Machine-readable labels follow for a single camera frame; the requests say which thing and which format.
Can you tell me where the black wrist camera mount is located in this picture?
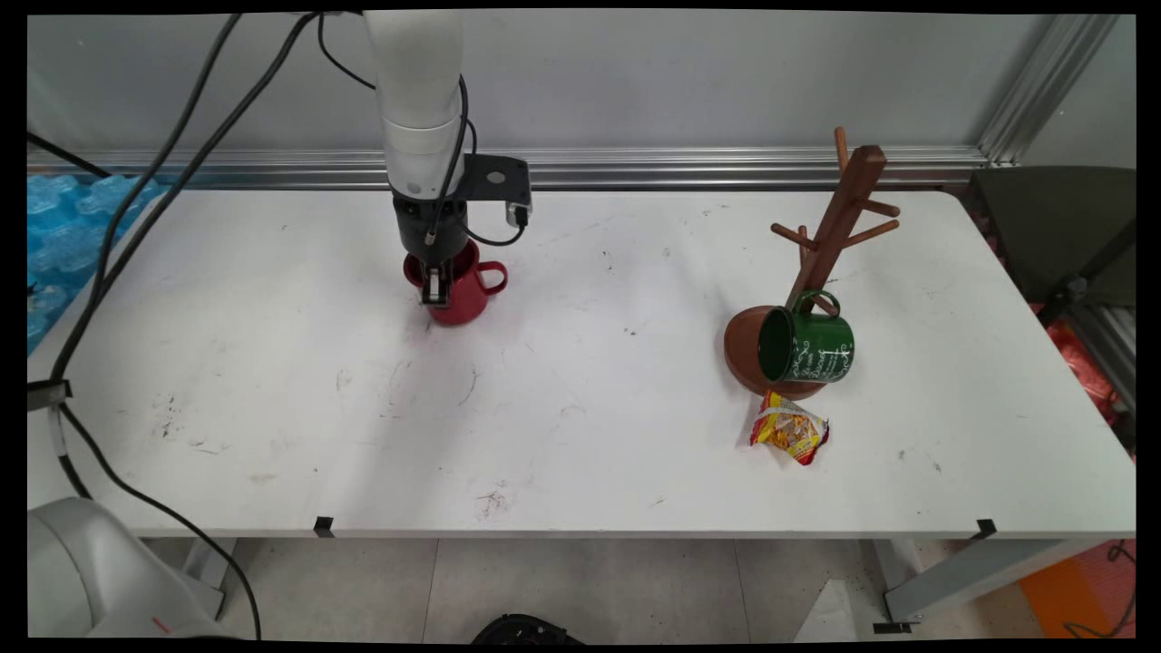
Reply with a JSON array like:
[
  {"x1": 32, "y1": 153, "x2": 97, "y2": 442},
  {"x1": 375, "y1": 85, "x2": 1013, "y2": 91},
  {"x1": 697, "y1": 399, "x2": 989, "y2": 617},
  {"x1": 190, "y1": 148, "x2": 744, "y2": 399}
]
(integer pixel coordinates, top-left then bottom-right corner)
[{"x1": 456, "y1": 153, "x2": 534, "y2": 229}]

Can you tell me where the white table leg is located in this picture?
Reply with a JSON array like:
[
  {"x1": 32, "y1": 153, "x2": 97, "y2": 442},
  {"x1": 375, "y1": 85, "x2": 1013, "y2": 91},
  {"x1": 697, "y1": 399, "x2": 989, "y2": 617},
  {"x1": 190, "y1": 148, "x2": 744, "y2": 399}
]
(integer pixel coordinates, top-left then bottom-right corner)
[
  {"x1": 180, "y1": 538, "x2": 239, "y2": 619},
  {"x1": 873, "y1": 538, "x2": 1113, "y2": 627}
]

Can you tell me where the red enamel mug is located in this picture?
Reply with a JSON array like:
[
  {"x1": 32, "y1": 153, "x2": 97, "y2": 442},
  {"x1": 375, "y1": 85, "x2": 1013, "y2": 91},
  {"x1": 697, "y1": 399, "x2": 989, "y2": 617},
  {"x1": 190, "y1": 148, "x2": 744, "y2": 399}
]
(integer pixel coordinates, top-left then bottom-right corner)
[{"x1": 403, "y1": 239, "x2": 509, "y2": 327}]

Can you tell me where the brown wooden mug tree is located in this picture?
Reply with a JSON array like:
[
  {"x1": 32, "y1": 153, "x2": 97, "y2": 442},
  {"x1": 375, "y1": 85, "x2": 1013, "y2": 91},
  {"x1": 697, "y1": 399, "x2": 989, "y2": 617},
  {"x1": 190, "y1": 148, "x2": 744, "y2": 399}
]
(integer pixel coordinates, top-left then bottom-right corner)
[{"x1": 724, "y1": 127, "x2": 903, "y2": 401}]

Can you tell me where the thin black floor cable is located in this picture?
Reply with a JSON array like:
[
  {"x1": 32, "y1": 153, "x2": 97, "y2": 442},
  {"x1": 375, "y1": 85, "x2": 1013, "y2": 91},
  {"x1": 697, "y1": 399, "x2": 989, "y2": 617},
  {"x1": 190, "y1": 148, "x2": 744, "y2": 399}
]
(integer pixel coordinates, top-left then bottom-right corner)
[{"x1": 1061, "y1": 540, "x2": 1137, "y2": 640}]

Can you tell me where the blue foam sheet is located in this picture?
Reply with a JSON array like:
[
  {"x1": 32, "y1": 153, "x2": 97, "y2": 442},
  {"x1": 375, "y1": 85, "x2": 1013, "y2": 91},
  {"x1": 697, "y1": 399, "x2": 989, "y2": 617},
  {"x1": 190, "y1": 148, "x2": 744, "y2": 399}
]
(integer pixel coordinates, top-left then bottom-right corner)
[{"x1": 27, "y1": 174, "x2": 175, "y2": 355}]

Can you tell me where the black camera cable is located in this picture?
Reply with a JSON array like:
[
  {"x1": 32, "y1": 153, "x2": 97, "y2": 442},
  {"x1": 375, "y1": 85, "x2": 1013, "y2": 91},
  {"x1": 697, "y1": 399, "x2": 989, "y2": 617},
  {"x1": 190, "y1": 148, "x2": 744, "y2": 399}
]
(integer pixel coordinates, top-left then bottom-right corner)
[{"x1": 464, "y1": 210, "x2": 530, "y2": 249}]

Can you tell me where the long aluminium rail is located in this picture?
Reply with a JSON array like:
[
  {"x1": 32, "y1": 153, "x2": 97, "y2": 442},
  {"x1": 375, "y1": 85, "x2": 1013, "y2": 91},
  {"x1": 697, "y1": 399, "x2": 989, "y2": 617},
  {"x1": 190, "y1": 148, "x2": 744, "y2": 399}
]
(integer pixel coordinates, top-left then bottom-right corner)
[{"x1": 27, "y1": 147, "x2": 990, "y2": 191}]

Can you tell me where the orange red floor mat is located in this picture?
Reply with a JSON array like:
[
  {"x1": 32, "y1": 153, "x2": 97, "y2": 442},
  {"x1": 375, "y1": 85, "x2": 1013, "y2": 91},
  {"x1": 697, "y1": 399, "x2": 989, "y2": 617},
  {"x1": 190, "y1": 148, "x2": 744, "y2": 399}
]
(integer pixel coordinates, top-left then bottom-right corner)
[{"x1": 1017, "y1": 540, "x2": 1137, "y2": 641}]

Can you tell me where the green enamel mug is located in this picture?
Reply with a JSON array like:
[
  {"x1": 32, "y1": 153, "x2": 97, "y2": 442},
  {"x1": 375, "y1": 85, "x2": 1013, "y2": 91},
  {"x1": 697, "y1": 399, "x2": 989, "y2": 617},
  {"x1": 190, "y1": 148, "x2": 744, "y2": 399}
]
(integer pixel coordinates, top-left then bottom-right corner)
[{"x1": 757, "y1": 289, "x2": 856, "y2": 385}]

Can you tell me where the aluminium frame bar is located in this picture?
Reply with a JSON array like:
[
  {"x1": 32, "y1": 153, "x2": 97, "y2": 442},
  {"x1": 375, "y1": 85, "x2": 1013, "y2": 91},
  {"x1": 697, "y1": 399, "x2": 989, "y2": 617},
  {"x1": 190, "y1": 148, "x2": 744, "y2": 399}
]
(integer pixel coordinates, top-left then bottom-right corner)
[{"x1": 1068, "y1": 304, "x2": 1137, "y2": 411}]

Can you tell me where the thin black background cable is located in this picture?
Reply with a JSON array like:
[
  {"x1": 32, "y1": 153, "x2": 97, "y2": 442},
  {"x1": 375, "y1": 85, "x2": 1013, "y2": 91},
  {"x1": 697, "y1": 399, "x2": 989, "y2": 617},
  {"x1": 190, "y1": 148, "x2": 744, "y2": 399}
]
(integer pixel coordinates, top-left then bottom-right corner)
[{"x1": 27, "y1": 132, "x2": 113, "y2": 180}]

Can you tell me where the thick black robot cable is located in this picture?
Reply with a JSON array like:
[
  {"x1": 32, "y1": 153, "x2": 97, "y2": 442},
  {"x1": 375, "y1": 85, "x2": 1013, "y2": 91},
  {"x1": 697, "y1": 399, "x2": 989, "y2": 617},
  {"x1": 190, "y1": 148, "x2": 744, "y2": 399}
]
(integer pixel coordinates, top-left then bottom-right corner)
[
  {"x1": 91, "y1": 11, "x2": 246, "y2": 305},
  {"x1": 47, "y1": 11, "x2": 324, "y2": 640}
]

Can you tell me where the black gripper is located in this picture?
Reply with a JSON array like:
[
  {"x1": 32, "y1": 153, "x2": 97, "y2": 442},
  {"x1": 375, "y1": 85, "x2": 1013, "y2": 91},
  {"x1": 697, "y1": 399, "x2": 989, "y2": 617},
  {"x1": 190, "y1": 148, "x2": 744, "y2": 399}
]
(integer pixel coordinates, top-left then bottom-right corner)
[{"x1": 392, "y1": 193, "x2": 473, "y2": 308}]

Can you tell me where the red plastic bag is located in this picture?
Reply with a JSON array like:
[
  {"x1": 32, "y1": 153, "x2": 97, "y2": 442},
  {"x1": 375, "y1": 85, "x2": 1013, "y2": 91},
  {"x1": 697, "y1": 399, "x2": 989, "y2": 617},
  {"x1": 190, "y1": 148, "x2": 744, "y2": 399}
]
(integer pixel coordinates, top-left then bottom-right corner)
[{"x1": 1046, "y1": 321, "x2": 1119, "y2": 427}]

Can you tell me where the yellow red snack packet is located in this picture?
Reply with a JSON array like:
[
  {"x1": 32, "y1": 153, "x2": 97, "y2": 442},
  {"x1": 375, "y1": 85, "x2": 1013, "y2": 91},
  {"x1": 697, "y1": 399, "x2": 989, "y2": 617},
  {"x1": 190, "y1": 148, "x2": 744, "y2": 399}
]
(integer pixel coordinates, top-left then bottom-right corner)
[{"x1": 749, "y1": 391, "x2": 831, "y2": 466}]

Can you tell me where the slanted aluminium frame post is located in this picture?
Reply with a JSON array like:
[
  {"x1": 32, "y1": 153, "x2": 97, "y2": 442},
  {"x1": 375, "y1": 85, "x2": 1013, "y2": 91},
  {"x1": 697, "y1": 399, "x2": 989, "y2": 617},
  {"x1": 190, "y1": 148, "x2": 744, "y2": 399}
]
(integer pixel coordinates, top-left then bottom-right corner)
[{"x1": 977, "y1": 14, "x2": 1122, "y2": 168}]

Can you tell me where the black round object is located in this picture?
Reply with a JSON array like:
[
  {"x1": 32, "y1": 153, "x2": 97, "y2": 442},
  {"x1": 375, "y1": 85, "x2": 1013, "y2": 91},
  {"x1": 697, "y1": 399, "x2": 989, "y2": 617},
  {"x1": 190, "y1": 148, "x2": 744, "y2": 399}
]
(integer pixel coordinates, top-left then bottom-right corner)
[{"x1": 472, "y1": 614, "x2": 587, "y2": 647}]

